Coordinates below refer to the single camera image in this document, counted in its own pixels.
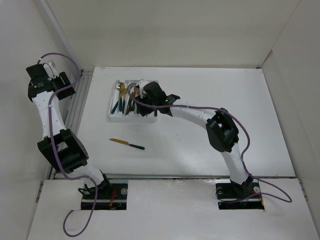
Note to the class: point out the gold knife green handle upper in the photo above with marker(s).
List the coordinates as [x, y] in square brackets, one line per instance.
[127, 143]

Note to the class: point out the gold spoon green handle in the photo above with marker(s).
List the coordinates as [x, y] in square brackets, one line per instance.
[122, 87]
[120, 100]

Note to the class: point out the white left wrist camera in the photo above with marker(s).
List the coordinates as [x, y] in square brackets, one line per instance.
[50, 68]

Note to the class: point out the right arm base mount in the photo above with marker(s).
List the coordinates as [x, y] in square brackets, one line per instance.
[228, 199]

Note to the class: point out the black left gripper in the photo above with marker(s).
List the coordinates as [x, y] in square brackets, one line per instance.
[61, 79]

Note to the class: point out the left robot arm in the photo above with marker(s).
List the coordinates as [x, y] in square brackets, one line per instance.
[60, 146]

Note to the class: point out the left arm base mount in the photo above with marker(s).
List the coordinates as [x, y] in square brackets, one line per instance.
[111, 199]

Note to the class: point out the aluminium rail frame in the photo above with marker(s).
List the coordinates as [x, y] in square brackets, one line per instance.
[72, 107]

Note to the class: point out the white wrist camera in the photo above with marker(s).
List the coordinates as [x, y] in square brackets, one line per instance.
[50, 68]
[140, 87]

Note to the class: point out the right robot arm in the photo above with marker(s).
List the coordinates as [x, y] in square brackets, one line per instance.
[221, 130]

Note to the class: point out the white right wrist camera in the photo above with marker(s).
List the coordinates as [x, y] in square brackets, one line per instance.
[140, 87]

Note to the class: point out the white three-compartment cutlery tray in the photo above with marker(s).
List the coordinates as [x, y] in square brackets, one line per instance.
[132, 117]

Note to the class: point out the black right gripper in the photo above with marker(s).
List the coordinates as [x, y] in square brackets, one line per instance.
[143, 110]

